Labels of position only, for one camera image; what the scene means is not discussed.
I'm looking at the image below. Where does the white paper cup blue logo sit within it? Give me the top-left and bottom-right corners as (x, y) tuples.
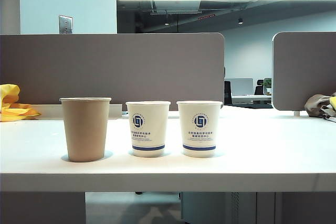
(125, 101), (171, 158)
(176, 100), (224, 158)

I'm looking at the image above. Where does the brown paper cup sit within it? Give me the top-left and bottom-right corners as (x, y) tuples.
(59, 97), (112, 163)

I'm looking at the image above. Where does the wide grey desk divider panel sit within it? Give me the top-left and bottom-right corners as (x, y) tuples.
(0, 33), (226, 112)

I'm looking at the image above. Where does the black office chair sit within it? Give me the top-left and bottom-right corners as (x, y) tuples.
(224, 81), (233, 105)
(254, 79), (265, 95)

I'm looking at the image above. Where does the white background desk screen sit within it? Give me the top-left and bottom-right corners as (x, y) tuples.
(225, 78), (254, 96)

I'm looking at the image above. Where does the white background desk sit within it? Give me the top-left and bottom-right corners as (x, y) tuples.
(230, 94), (273, 105)

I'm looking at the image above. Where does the green potted plant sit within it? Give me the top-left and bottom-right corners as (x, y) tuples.
(263, 77), (273, 96)

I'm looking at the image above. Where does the grey under-desk cabinet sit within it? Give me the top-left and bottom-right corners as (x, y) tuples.
(181, 191), (276, 224)

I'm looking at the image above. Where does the yellow cloth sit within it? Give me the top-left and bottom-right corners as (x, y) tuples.
(0, 83), (42, 122)

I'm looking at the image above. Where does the metal wall switch plate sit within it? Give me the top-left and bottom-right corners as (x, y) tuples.
(58, 15), (73, 35)

